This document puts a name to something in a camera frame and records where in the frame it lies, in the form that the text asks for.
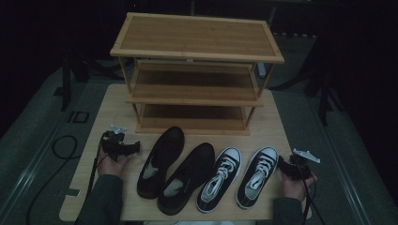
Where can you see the black metal stand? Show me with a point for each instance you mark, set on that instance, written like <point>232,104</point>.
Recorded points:
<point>324,93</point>
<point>65,87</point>

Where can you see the black slip-on shoe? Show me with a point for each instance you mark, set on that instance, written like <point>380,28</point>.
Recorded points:
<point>197,162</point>
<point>165,146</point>

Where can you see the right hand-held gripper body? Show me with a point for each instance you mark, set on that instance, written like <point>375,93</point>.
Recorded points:
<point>298,170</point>

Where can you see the person's left hand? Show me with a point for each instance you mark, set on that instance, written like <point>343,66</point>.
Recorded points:
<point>111,167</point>

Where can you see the person's right hand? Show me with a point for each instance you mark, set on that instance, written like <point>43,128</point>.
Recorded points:
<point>294,189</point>

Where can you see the wooden three-tier shoe rack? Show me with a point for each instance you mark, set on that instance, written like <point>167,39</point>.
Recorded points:
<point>197,34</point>

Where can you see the grey tape strip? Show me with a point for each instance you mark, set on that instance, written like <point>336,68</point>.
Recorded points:
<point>73,192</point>

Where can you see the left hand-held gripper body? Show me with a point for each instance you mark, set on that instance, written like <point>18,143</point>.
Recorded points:
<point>114,145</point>

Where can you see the black white canvas sneaker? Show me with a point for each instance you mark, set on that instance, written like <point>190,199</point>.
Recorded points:
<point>269,154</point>
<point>233,154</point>

